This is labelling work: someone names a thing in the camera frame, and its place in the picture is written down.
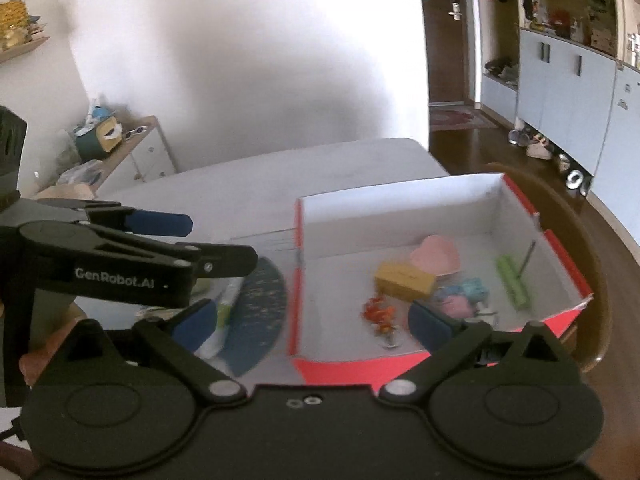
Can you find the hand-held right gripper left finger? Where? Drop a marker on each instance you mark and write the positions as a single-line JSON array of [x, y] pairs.
[[196, 322]]

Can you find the decorations on cabinet shelf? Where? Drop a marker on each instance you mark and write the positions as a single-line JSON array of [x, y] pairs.
[[565, 17]]

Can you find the red and white cardboard box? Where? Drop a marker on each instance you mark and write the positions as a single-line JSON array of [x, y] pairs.
[[380, 220]]

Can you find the grey shoes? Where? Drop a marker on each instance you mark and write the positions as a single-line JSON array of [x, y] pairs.
[[519, 137]]

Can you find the white tube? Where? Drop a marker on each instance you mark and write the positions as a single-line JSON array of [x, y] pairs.
[[231, 300]]

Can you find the blue and pink toy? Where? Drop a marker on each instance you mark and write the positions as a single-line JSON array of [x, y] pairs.
[[457, 305]]

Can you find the yellow rectangular box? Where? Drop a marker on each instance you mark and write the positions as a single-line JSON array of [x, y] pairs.
[[400, 280]]

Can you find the dark wooden door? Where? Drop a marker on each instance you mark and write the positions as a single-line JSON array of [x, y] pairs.
[[445, 35]]

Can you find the white wooden sideboard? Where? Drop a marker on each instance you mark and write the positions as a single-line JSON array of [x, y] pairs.
[[145, 160]]

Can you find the person's left hand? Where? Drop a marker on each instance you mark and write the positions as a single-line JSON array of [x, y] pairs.
[[50, 350]]

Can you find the thin dark stick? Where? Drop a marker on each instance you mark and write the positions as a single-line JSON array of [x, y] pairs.
[[527, 259]]

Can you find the clear plastic bag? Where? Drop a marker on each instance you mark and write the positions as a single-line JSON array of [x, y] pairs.
[[80, 172]]

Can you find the white sunglasses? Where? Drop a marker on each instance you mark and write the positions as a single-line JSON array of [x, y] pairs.
[[136, 133]]

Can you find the green and yellow tissue box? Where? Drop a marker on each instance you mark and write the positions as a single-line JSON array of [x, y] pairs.
[[100, 137]]

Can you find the patterned red rug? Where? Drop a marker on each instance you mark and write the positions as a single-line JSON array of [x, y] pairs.
[[457, 117]]

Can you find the wooden chair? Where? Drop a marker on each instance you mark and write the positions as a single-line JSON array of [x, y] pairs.
[[595, 270]]

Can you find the wooden wall shelf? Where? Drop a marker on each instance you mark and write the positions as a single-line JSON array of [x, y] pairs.
[[22, 49]]

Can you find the yellow woven basket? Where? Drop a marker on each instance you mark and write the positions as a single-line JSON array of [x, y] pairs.
[[12, 15]]

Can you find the green plastic cylinder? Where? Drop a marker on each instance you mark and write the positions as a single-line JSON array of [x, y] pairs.
[[512, 282]]

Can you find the white hallway cabinet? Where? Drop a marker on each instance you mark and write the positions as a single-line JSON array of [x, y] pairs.
[[565, 90]]

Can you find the pink slippers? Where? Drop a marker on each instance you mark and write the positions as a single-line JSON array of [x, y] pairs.
[[540, 151]]

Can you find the blue speckled fan-shaped plate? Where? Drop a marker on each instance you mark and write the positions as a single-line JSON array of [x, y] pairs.
[[260, 310]]

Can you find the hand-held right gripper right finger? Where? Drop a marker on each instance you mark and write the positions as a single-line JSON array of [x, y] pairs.
[[427, 324]]

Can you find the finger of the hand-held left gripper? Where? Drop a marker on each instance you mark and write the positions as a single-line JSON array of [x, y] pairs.
[[227, 261], [160, 223]]

